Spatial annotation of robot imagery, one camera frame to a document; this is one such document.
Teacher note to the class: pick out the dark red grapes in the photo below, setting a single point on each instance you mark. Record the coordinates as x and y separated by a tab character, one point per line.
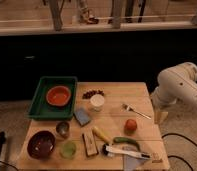
90	93

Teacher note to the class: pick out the blue sponge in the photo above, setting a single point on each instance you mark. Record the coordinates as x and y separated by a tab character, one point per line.
81	116

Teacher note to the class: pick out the white dish brush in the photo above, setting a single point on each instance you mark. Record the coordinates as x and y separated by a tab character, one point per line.
110	149

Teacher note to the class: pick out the green small cup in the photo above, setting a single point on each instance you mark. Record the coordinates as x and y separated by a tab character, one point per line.
68	149

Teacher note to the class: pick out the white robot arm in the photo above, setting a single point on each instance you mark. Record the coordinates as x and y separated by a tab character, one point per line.
177	82

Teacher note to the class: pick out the grey folded cloth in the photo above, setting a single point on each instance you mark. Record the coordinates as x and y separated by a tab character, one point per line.
131	163

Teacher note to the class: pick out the red apple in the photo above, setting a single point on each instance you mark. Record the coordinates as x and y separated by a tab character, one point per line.
130	125

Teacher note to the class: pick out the wooden table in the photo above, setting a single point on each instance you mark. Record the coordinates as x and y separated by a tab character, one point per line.
111	120

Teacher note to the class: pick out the orange bowl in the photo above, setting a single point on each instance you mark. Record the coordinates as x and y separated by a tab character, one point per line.
58	96

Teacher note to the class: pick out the green chili pepper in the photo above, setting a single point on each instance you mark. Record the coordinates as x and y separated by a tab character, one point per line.
117	140

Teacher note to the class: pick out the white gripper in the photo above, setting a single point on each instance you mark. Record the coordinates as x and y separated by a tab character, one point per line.
159	106

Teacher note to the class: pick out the small metal cup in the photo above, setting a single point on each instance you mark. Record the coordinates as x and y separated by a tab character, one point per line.
63	129

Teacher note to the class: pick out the dark purple bowl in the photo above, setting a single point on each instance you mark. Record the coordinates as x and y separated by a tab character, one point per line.
41	145

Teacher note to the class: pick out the wooden block eraser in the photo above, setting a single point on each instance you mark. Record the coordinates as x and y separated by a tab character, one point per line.
90	144

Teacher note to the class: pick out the green plastic tray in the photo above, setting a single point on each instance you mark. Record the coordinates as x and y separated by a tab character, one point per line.
41	109

